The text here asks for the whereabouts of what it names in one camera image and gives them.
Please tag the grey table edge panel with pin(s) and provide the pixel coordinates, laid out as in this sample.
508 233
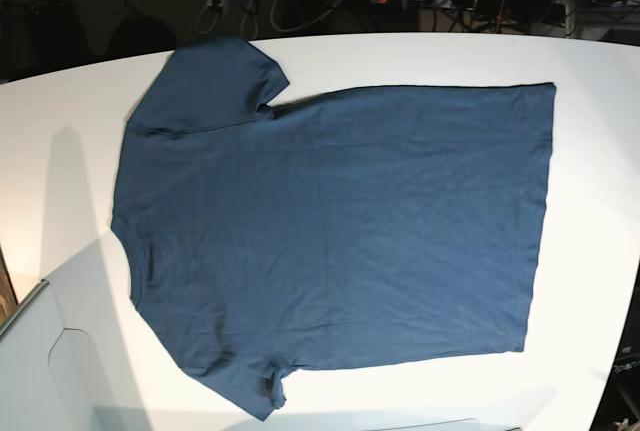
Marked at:
53 377

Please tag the dark blue T-shirt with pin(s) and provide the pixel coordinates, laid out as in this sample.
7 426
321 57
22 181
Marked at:
364 227

